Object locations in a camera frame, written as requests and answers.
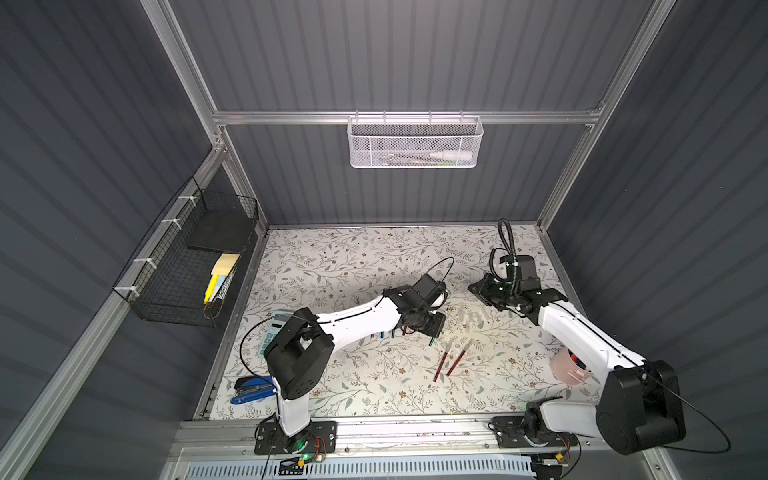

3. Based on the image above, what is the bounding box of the dark red carving knife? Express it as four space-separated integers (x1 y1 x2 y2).
445 340 473 377

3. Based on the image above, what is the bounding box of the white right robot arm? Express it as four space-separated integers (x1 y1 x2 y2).
468 254 686 455

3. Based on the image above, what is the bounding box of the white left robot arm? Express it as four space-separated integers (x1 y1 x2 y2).
264 273 448 437

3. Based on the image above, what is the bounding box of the pink round object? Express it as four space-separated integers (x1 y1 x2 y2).
550 348 592 386

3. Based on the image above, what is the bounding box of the white tube in basket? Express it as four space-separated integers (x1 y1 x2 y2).
429 150 475 165

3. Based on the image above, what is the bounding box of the white ventilated front panel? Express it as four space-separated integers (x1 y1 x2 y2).
181 454 535 479

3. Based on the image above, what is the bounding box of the blue stapler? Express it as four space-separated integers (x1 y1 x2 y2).
230 376 276 405

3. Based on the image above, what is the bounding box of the yellow sticky note pad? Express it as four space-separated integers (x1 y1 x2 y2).
203 253 239 305

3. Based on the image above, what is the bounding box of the black notebook in basket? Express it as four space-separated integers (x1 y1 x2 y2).
186 211 253 254

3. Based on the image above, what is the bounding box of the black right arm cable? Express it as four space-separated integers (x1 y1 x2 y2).
488 217 520 283

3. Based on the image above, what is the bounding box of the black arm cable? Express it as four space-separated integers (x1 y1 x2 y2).
488 217 520 283
239 317 283 385

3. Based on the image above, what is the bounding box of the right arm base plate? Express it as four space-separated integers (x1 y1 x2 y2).
487 413 577 450

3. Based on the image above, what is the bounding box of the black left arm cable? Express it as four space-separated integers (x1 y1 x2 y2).
239 317 283 385

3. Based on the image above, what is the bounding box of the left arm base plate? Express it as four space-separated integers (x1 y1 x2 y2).
254 421 338 455

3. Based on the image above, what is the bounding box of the white wire mesh basket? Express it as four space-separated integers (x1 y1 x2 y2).
346 113 484 169

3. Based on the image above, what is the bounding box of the black wire wall basket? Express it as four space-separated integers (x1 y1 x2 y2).
113 179 260 328

